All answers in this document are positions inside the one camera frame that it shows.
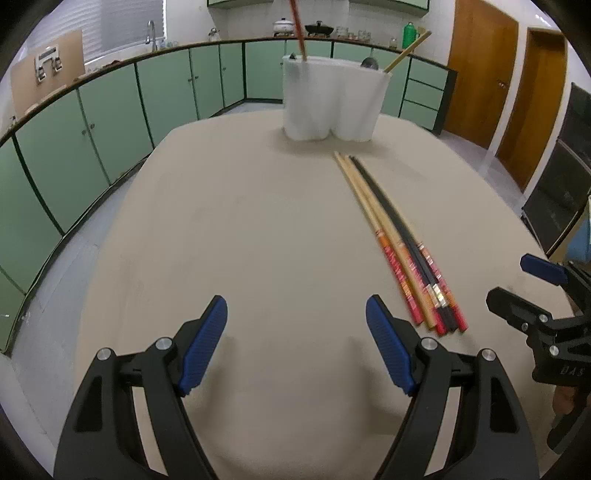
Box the metal spoon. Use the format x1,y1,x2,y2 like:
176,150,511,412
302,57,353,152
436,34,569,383
361,57,380,70

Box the red-handled wooden chopstick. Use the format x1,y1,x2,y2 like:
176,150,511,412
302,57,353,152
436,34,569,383
289,0,308,61

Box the white utensil holder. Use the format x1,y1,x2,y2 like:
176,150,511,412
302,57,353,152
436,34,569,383
283,55,392,142

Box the brown wooden door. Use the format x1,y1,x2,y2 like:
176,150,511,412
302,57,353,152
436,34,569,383
444,0,519,148
497,28,567,190

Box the window blind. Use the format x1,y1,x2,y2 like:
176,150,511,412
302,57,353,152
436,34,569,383
25,0,164,61

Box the green thermos bottle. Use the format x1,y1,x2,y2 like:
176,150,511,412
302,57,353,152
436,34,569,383
402,22,419,49

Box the black oven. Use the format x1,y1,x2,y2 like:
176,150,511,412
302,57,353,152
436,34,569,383
522,84,590,254

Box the red-patterned wooden chopstick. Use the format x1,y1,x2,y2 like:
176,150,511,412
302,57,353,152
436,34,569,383
334,151,425,325

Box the white cooking pot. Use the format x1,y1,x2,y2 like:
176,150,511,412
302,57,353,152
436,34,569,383
273,18,296,37

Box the black wok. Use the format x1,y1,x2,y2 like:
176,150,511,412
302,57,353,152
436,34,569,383
304,21,335,38

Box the cardboard panel with brackets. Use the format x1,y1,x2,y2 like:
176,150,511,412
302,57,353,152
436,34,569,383
10,29,85,118

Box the black chopstick gold band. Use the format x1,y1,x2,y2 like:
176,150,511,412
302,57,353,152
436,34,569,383
348,155,459,333

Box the light wooden chopstick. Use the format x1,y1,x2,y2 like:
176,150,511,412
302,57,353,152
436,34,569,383
383,30,432,74

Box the chrome sink faucet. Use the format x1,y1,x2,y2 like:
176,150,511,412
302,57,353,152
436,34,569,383
145,20,158,52

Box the green lower kitchen cabinets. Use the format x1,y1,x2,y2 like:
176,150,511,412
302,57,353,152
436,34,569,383
0,38,459,356

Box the tan bamboo chopstick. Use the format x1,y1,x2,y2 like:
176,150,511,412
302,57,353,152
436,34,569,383
339,153,448,336
352,156,470,333

